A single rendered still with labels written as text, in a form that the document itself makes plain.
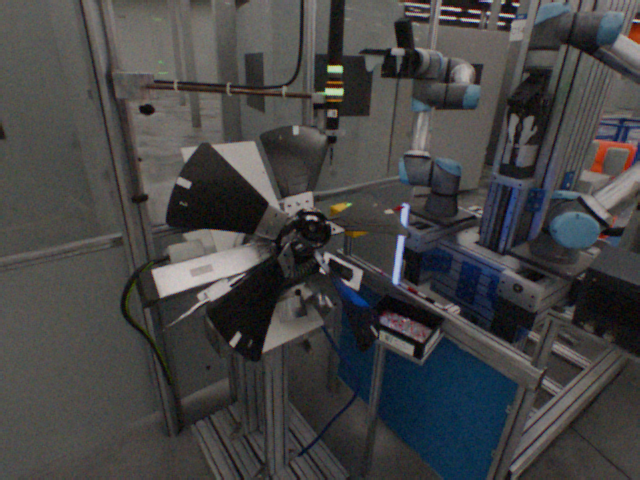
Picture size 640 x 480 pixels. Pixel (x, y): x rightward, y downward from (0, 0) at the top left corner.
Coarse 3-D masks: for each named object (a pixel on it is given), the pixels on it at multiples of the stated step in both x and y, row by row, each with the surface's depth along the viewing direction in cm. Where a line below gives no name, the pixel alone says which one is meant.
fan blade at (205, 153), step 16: (208, 144) 91; (192, 160) 89; (208, 160) 90; (224, 160) 92; (192, 176) 90; (208, 176) 91; (224, 176) 92; (240, 176) 93; (176, 192) 89; (192, 192) 90; (208, 192) 91; (224, 192) 92; (240, 192) 94; (256, 192) 95; (176, 208) 90; (192, 208) 92; (208, 208) 93; (224, 208) 94; (240, 208) 95; (256, 208) 96; (176, 224) 91; (192, 224) 93; (208, 224) 94; (224, 224) 96; (240, 224) 97; (256, 224) 98
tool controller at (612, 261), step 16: (608, 256) 83; (624, 256) 82; (592, 272) 82; (608, 272) 79; (624, 272) 79; (592, 288) 83; (608, 288) 80; (624, 288) 77; (576, 304) 88; (592, 304) 85; (608, 304) 82; (624, 304) 79; (576, 320) 90; (592, 320) 87; (608, 320) 84; (624, 320) 80; (608, 336) 83; (624, 336) 82
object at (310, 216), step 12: (300, 216) 97; (312, 216) 99; (324, 216) 100; (288, 228) 97; (300, 228) 96; (324, 228) 100; (276, 240) 103; (288, 240) 98; (300, 240) 94; (312, 240) 97; (324, 240) 98; (276, 252) 103; (300, 252) 99; (312, 252) 99; (300, 264) 106
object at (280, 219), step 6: (270, 210) 97; (276, 210) 98; (264, 216) 98; (270, 216) 98; (276, 216) 99; (282, 216) 99; (264, 222) 99; (276, 222) 99; (282, 222) 100; (258, 228) 99; (264, 228) 100; (270, 228) 100; (276, 228) 100; (258, 234) 100; (264, 234) 101; (270, 234) 101; (276, 234) 101
